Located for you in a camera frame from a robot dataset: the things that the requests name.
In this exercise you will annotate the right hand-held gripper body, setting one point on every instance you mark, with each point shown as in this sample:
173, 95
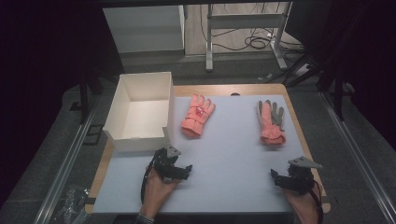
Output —
301, 177

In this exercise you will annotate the pink winter glove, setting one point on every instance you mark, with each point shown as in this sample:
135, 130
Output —
270, 130
196, 119

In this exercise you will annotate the clear plastic bag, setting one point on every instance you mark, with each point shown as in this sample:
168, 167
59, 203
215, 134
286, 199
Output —
72, 203

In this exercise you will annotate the white cardboard box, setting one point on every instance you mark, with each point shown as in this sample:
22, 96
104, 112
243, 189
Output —
146, 90

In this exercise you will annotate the black stand leg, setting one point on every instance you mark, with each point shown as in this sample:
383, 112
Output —
84, 99
339, 96

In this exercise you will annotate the white cabinet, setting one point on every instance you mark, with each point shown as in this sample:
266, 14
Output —
146, 29

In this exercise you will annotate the person's left hand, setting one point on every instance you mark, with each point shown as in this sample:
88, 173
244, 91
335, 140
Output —
158, 191

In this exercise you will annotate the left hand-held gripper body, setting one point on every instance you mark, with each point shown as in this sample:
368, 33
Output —
164, 161

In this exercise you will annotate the grey metal desk frame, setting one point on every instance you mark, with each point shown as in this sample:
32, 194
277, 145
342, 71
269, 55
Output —
246, 21

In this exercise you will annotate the white power strip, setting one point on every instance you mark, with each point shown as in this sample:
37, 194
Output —
302, 69

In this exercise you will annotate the aluminium rail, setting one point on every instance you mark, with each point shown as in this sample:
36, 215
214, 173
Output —
358, 155
63, 168

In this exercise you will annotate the person's right hand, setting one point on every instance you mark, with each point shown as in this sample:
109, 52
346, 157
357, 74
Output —
301, 207

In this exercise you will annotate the dark curtain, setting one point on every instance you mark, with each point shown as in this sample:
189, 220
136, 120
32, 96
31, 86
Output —
40, 77
367, 62

